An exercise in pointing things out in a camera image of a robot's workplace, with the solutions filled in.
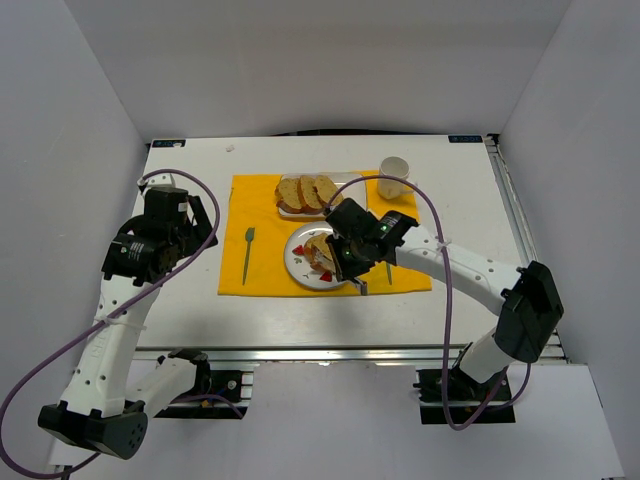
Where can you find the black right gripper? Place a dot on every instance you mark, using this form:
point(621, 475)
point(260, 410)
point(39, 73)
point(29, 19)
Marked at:
point(343, 263)

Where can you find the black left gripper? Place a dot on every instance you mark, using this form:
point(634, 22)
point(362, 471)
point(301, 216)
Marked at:
point(201, 220)

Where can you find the metal tongs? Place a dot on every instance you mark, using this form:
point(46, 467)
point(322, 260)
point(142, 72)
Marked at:
point(360, 284)

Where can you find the bread slice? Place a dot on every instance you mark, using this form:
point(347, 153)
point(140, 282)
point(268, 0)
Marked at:
point(318, 254)
point(325, 189)
point(287, 196)
point(308, 196)

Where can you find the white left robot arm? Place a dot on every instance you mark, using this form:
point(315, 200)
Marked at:
point(98, 410)

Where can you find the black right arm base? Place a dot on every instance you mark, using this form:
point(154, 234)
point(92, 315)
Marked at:
point(463, 401)

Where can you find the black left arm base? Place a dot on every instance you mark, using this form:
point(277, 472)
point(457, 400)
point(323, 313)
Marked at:
point(231, 391)

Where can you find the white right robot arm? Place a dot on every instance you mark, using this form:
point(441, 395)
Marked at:
point(525, 300)

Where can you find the white rectangular bread tray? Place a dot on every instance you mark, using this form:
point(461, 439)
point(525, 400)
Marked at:
point(310, 214)

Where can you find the watermelon pattern round plate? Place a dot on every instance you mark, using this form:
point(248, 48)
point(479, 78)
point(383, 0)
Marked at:
point(298, 267)

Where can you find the teal plastic fork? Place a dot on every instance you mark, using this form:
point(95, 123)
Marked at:
point(249, 237)

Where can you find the yellow cloth placemat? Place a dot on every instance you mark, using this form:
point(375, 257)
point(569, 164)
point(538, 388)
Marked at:
point(252, 204)

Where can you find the left blue table label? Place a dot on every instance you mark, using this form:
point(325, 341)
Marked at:
point(168, 143)

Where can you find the blue table label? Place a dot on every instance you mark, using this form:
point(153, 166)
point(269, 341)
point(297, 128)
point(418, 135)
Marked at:
point(465, 139)
point(168, 143)

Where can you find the white ceramic mug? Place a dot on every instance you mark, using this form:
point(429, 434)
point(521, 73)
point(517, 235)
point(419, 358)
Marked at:
point(392, 169)

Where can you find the right blue table label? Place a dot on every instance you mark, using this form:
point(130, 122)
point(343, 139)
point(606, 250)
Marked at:
point(465, 139)

